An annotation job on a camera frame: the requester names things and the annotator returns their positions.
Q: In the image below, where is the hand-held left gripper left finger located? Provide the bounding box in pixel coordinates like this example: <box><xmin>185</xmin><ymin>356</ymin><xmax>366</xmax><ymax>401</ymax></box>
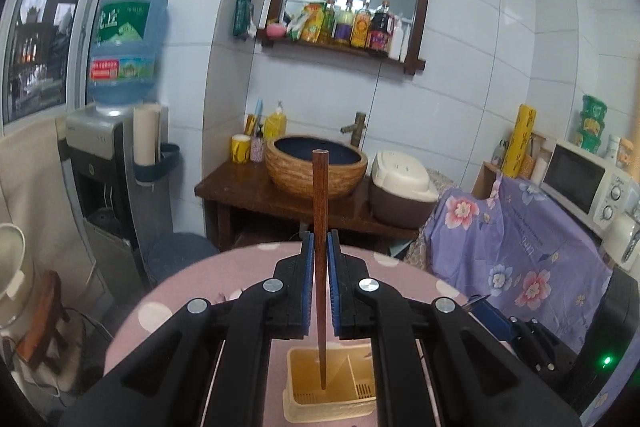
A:
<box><xmin>59</xmin><ymin>231</ymin><xmax>316</xmax><ymax>427</ymax></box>

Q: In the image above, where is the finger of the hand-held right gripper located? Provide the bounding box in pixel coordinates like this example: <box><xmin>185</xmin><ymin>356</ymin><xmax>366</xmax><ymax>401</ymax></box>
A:
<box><xmin>462</xmin><ymin>294</ymin><xmax>562</xmax><ymax>375</ymax></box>

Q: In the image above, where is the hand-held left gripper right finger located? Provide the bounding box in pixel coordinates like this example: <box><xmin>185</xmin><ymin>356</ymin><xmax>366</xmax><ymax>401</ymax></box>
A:
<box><xmin>327</xmin><ymin>230</ymin><xmax>583</xmax><ymax>427</ymax></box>

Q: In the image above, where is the brown wooden chopstick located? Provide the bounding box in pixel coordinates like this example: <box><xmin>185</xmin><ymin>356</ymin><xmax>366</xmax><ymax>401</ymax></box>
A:
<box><xmin>312</xmin><ymin>149</ymin><xmax>331</xmax><ymax>391</ymax></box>

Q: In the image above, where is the beige plastic utensil holder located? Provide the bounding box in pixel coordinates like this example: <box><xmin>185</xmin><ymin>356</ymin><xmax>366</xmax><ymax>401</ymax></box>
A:
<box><xmin>282</xmin><ymin>346</ymin><xmax>379</xmax><ymax>422</ymax></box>

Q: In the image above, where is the pink polka-dot tablecloth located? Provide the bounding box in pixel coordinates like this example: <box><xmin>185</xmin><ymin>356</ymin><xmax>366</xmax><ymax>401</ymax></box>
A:
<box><xmin>104</xmin><ymin>243</ymin><xmax>526</xmax><ymax>427</ymax></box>

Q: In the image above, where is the purple floral cloth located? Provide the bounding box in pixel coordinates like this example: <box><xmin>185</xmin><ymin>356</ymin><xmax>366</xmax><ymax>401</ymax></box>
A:
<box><xmin>420</xmin><ymin>174</ymin><xmax>640</xmax><ymax>427</ymax></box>

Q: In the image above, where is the white kettle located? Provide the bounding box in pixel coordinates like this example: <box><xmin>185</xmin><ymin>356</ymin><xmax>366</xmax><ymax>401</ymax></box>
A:
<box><xmin>602</xmin><ymin>212</ymin><xmax>640</xmax><ymax>270</ymax></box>

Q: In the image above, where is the woven sink basin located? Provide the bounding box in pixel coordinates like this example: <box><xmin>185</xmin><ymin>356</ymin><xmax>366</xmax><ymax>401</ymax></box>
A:
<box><xmin>265</xmin><ymin>134</ymin><xmax>369</xmax><ymax>201</ymax></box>

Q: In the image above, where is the wooden vanity table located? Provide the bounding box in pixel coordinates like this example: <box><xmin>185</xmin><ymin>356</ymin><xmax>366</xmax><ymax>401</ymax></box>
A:
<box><xmin>195</xmin><ymin>157</ymin><xmax>421</xmax><ymax>253</ymax></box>

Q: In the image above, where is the beige brown rice cooker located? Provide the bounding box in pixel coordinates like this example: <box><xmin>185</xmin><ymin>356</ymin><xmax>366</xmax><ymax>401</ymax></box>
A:
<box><xmin>369</xmin><ymin>150</ymin><xmax>440</xmax><ymax>229</ymax></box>

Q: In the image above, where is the wooden box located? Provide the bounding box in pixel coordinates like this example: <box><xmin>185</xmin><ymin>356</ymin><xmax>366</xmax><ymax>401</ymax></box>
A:
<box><xmin>472</xmin><ymin>132</ymin><xmax>551</xmax><ymax>200</ymax></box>

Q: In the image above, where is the dark blue trash bin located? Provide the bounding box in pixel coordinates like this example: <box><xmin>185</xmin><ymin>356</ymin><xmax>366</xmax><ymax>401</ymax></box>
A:
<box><xmin>145</xmin><ymin>232</ymin><xmax>221</xmax><ymax>285</ymax></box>

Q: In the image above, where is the yellow cup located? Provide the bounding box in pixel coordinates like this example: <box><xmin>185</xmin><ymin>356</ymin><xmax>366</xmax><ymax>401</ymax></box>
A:
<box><xmin>231</xmin><ymin>134</ymin><xmax>252</xmax><ymax>164</ymax></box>

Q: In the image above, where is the white microwave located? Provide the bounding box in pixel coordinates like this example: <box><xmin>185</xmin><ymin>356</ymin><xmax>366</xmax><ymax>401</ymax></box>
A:
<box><xmin>541</xmin><ymin>139</ymin><xmax>640</xmax><ymax>235</ymax></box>

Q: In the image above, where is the bronze faucet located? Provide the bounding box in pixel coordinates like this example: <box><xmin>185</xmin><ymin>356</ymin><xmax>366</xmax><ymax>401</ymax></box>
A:
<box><xmin>340</xmin><ymin>111</ymin><xmax>368</xmax><ymax>148</ymax></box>

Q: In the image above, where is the yellow soap bottle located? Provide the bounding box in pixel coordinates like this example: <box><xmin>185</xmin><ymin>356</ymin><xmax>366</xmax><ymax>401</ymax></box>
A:
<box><xmin>263</xmin><ymin>101</ymin><xmax>287</xmax><ymax>142</ymax></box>

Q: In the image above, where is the yellow roll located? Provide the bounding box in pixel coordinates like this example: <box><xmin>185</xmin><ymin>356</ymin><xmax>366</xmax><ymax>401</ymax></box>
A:
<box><xmin>501</xmin><ymin>103</ymin><xmax>538</xmax><ymax>179</ymax></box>

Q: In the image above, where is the grey cup holder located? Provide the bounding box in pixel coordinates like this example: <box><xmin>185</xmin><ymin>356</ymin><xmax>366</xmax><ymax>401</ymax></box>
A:
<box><xmin>134</xmin><ymin>142</ymin><xmax>181</xmax><ymax>185</ymax></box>

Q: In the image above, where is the white paper cup stack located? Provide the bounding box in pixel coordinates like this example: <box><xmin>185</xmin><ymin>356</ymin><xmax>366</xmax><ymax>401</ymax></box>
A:
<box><xmin>132</xmin><ymin>103</ymin><xmax>163</xmax><ymax>168</ymax></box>

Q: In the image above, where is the grey water dispenser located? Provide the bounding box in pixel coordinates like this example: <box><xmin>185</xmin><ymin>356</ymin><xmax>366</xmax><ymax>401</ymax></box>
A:
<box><xmin>57</xmin><ymin>104</ymin><xmax>173</xmax><ymax>303</ymax></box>

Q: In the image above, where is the purple label bottle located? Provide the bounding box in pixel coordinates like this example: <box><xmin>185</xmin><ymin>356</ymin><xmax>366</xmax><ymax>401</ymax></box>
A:
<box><xmin>334</xmin><ymin>0</ymin><xmax>356</xmax><ymax>46</ymax></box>

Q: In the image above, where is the white bottle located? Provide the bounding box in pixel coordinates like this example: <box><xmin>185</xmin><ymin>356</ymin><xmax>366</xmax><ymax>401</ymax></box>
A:
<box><xmin>389</xmin><ymin>14</ymin><xmax>406</xmax><ymax>60</ymax></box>

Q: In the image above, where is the yellow label bottle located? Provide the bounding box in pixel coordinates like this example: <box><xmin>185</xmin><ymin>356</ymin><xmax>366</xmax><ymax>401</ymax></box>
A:
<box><xmin>351</xmin><ymin>3</ymin><xmax>373</xmax><ymax>48</ymax></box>

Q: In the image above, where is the yellow bag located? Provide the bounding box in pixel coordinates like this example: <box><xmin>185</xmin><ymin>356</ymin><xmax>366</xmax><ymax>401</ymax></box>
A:
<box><xmin>300</xmin><ymin>3</ymin><xmax>326</xmax><ymax>42</ymax></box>

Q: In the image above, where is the dark sauce bottle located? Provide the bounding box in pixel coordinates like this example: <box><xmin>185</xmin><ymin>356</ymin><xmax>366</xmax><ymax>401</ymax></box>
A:
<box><xmin>369</xmin><ymin>1</ymin><xmax>393</xmax><ymax>54</ymax></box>

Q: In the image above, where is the green yellow bottle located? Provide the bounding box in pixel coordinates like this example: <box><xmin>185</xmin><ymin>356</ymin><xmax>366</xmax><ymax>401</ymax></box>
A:
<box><xmin>322</xmin><ymin>0</ymin><xmax>337</xmax><ymax>44</ymax></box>

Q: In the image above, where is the wooden chair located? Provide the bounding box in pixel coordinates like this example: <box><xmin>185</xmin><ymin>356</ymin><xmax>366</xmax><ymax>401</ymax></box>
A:
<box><xmin>15</xmin><ymin>269</ymin><xmax>71</xmax><ymax>373</ymax></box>

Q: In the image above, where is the green packet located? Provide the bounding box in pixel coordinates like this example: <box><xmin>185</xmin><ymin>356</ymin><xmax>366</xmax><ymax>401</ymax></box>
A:
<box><xmin>234</xmin><ymin>0</ymin><xmax>256</xmax><ymax>40</ymax></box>

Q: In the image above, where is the beige cloth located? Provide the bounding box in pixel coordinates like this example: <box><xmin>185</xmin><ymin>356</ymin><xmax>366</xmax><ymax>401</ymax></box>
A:
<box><xmin>0</xmin><ymin>117</ymin><xmax>101</xmax><ymax>308</ymax></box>

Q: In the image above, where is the white pot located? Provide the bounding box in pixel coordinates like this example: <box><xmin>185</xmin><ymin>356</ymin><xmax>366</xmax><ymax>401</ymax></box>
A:
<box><xmin>0</xmin><ymin>222</ymin><xmax>37</xmax><ymax>328</ymax></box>

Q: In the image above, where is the blue water bottle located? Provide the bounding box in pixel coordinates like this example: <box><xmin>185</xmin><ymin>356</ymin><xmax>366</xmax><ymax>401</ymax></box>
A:
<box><xmin>87</xmin><ymin>0</ymin><xmax>170</xmax><ymax>116</ymax></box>

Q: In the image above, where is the window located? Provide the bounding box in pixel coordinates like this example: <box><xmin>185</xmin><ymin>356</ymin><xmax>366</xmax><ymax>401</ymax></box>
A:
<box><xmin>0</xmin><ymin>0</ymin><xmax>126</xmax><ymax>128</ymax></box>

